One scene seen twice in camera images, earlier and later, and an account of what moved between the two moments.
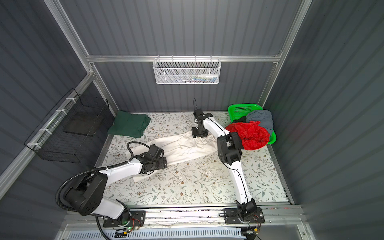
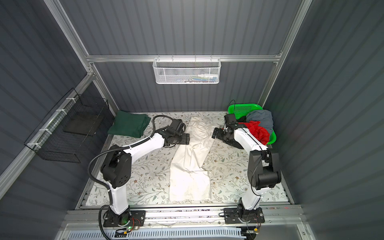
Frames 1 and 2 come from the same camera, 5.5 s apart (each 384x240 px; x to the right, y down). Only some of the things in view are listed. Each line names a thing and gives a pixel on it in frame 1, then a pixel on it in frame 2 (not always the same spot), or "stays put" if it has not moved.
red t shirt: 254,137 stays put
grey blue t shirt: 264,116 stays put
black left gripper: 163,162 to 185,138
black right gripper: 195,134 to 219,135
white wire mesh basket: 187,71 stays put
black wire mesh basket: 71,130 stays put
